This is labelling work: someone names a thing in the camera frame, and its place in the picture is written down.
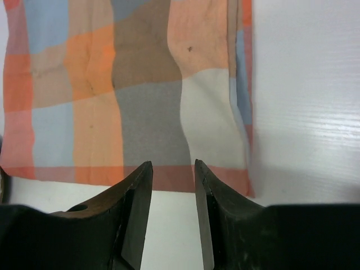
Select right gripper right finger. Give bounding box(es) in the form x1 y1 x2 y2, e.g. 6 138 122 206
195 160 359 269

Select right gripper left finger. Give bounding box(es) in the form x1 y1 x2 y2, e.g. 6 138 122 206
1 161 153 269

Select orange grey checked cloth napkin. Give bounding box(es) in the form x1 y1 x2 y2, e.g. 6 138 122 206
1 1 254 196

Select grey plate with deer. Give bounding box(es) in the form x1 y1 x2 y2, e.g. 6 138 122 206
1 167 12 204

